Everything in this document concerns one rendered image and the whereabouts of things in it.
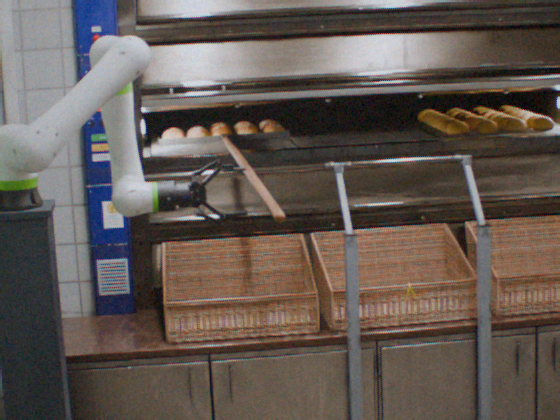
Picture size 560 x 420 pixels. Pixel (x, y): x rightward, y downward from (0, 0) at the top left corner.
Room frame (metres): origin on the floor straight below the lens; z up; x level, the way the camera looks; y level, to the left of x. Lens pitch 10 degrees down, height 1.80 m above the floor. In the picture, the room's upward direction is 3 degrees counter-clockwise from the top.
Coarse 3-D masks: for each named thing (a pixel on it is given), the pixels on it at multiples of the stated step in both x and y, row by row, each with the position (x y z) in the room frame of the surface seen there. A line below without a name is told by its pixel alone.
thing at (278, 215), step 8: (232, 144) 4.67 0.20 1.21; (232, 152) 4.50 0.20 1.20; (240, 160) 4.25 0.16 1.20; (248, 168) 4.04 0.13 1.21; (248, 176) 3.92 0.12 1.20; (256, 176) 3.87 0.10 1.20; (256, 184) 3.72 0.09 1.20; (264, 192) 3.56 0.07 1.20; (264, 200) 3.47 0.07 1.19; (272, 200) 3.42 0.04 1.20; (272, 208) 3.31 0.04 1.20; (280, 216) 3.23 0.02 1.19
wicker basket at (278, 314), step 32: (192, 256) 4.56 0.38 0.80; (224, 256) 4.57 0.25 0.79; (256, 256) 4.57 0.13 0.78; (288, 256) 4.58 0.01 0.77; (192, 288) 4.53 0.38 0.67; (224, 288) 4.53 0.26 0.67; (256, 288) 4.54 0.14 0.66; (288, 288) 4.55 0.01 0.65; (192, 320) 4.11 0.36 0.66; (224, 320) 4.12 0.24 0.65; (256, 320) 4.33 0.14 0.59; (288, 320) 4.31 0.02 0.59
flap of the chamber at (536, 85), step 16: (544, 80) 4.61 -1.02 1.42; (224, 96) 4.48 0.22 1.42; (240, 96) 4.48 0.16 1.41; (256, 96) 4.49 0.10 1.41; (272, 96) 4.49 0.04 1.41; (288, 96) 4.50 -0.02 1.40; (304, 96) 4.51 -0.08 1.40; (320, 96) 4.51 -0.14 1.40; (336, 96) 4.54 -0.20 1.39; (352, 96) 4.58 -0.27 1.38; (368, 96) 4.62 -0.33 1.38; (384, 96) 4.66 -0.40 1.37; (400, 96) 4.70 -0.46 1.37; (144, 112) 4.63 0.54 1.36
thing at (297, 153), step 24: (360, 144) 4.72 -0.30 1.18; (384, 144) 4.69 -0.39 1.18; (408, 144) 4.70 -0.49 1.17; (432, 144) 4.71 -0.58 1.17; (456, 144) 4.72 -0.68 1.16; (480, 144) 4.73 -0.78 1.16; (504, 144) 4.74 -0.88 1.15; (528, 144) 4.75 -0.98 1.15; (552, 144) 4.76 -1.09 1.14; (144, 168) 4.59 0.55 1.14
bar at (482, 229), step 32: (384, 160) 4.31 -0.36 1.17; (416, 160) 4.32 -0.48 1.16; (448, 160) 4.33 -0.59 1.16; (480, 224) 4.14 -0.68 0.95; (352, 256) 4.07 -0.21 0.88; (480, 256) 4.12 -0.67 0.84; (352, 288) 4.06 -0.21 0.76; (480, 288) 4.12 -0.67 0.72; (352, 320) 4.06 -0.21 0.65; (480, 320) 4.12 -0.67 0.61; (352, 352) 4.06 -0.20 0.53; (480, 352) 4.12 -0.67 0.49; (352, 384) 4.06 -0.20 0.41; (480, 384) 4.12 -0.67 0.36; (352, 416) 4.06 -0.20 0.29; (480, 416) 4.12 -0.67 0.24
